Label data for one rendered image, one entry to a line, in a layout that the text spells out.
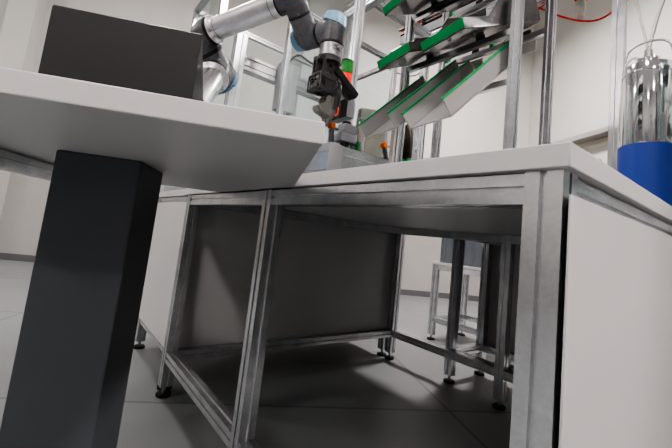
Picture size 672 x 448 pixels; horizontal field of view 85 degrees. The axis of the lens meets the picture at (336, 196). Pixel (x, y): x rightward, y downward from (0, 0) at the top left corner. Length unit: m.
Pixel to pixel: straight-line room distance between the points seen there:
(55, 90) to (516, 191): 0.56
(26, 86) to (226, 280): 1.41
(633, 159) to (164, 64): 1.38
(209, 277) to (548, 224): 1.51
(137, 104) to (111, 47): 0.42
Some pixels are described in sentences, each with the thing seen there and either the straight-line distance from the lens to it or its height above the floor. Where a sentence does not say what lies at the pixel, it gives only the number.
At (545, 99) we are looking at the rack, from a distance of 1.08.
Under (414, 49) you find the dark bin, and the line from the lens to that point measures 0.99.
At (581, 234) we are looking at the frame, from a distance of 0.54.
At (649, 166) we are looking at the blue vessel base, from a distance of 1.51.
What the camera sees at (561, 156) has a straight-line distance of 0.50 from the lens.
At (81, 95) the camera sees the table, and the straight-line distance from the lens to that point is 0.50.
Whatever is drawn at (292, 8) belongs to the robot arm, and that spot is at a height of 1.41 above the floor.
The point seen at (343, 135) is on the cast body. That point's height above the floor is 1.04.
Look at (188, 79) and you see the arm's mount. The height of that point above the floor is 1.00.
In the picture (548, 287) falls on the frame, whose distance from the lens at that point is 0.50.
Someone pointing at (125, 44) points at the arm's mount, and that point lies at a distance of 0.89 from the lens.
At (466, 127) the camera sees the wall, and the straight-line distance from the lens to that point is 6.26.
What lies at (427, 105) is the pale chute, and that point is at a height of 1.06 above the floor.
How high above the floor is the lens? 0.72
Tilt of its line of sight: 6 degrees up
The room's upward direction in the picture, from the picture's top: 7 degrees clockwise
